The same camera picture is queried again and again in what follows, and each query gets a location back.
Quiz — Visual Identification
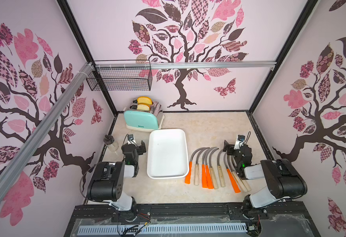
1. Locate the wooden handle sickle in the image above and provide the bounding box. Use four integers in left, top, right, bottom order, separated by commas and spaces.
194, 147, 209, 186
232, 158, 252, 192
227, 156, 248, 193
216, 150, 226, 188
208, 147, 219, 190

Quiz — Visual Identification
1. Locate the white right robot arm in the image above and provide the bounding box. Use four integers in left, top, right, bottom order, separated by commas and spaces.
223, 140, 307, 217

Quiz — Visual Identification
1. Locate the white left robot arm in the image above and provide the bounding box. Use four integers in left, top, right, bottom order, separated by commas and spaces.
86, 141, 146, 214

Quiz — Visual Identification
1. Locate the white plastic storage tray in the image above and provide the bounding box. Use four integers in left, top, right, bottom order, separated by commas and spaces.
147, 128, 189, 180

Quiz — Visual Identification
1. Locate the small glass spice jar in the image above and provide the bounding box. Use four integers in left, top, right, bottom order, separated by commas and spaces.
103, 135, 119, 152

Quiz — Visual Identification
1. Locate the mint green toaster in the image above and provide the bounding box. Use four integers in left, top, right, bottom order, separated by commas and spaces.
124, 99, 165, 132

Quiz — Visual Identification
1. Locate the yellow bread slice front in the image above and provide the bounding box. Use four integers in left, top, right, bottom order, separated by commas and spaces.
137, 103, 151, 112

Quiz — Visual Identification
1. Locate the yellow bread slice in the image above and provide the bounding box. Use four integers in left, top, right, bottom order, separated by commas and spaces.
137, 103, 151, 112
137, 96, 153, 106

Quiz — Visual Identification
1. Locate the yellow bread slice back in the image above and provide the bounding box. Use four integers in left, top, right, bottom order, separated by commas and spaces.
137, 96, 153, 106

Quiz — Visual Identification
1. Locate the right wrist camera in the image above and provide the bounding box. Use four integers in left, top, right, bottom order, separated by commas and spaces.
234, 135, 246, 150

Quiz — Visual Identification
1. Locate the orange handle sickle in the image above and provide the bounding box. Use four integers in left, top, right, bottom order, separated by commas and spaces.
223, 153, 241, 193
202, 151, 208, 188
184, 147, 208, 184
205, 147, 218, 189

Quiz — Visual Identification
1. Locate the orange handle sickle leftmost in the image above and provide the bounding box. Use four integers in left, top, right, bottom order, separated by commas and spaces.
184, 147, 208, 184

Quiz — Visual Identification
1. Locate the black wire basket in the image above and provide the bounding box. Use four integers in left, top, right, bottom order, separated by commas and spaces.
87, 59, 153, 91

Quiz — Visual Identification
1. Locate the black base frame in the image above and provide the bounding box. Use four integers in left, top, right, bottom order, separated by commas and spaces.
65, 201, 319, 237

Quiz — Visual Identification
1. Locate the white vented cable duct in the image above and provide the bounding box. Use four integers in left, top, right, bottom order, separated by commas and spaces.
77, 223, 248, 237

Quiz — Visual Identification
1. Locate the aluminium rail back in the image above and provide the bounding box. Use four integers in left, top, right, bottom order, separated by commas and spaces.
95, 61, 277, 70

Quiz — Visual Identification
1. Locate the aluminium rail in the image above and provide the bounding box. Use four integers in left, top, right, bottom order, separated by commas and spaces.
95, 61, 277, 70
0, 62, 95, 203

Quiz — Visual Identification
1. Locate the aluminium rail left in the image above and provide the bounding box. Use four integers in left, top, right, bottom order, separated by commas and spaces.
0, 62, 95, 203

